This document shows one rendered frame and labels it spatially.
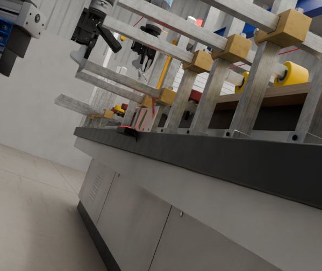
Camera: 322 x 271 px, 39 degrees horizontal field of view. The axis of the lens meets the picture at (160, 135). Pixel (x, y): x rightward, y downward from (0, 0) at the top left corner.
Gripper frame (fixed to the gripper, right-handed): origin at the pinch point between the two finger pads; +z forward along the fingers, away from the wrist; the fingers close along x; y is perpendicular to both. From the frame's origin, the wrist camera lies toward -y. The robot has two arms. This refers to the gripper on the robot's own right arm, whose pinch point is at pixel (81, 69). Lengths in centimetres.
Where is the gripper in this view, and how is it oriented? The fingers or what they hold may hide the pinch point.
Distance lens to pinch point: 158.8
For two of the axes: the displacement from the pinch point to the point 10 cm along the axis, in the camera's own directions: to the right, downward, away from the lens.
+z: -3.7, 9.3, -0.8
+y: -8.9, -3.7, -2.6
